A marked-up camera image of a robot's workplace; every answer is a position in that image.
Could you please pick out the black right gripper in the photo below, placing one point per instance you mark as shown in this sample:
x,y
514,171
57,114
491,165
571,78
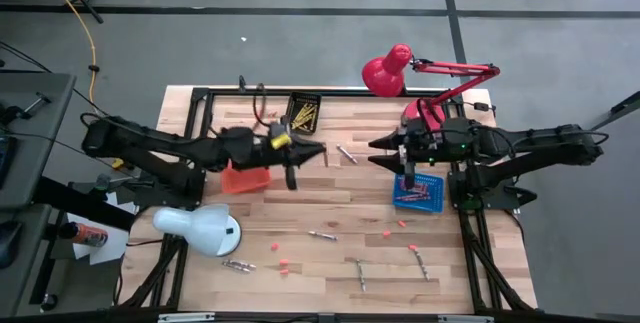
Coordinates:
x,y
409,178

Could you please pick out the dark flat device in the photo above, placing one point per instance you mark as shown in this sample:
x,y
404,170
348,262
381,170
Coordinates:
x,y
4,160

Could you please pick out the black diagonal beam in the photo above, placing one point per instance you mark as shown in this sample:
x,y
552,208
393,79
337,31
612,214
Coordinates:
x,y
80,203

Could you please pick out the yellow tape tag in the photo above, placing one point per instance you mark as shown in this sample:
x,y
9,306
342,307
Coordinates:
x,y
280,140

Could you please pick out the orange plastic basket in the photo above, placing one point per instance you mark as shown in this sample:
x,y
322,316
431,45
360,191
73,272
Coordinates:
x,y
250,183

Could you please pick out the white paper sheets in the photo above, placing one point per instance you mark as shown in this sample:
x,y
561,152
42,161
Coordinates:
x,y
107,250

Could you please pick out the silver metal screw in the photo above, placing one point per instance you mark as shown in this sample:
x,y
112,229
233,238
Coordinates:
x,y
235,268

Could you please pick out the black support pole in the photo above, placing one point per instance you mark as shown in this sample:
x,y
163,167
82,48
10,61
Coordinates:
x,y
622,108

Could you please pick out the black round knob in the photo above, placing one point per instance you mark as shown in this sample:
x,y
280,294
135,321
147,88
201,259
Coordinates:
x,y
48,303

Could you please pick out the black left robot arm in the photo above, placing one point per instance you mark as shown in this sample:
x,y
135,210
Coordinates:
x,y
165,143

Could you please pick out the silver metal bracket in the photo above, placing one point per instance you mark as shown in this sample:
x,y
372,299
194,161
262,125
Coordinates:
x,y
465,319
185,317

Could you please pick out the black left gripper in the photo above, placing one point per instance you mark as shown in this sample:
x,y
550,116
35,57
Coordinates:
x,y
291,178

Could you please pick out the black computer mouse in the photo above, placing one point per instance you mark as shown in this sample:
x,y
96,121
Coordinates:
x,y
9,243

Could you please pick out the black C-clamp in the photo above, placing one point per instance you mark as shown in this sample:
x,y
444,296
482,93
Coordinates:
x,y
242,84

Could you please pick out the orange spray can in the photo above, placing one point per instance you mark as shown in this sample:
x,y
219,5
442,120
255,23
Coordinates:
x,y
87,235

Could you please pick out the blue plastic basket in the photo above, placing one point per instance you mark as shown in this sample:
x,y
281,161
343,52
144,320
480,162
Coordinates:
x,y
435,205

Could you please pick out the red desk lamp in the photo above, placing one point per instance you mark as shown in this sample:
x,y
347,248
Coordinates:
x,y
385,75

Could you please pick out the grey side table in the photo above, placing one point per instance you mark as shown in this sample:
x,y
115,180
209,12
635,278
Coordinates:
x,y
20,293
30,178

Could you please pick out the grey clamp knob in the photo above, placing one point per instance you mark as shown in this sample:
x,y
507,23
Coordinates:
x,y
102,181

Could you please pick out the black plastic basket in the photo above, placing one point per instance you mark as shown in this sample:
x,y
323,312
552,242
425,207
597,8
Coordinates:
x,y
299,98

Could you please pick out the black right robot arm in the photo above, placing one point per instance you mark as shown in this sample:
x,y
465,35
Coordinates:
x,y
540,145

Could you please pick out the white desk lamp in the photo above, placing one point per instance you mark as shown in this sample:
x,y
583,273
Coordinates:
x,y
210,230

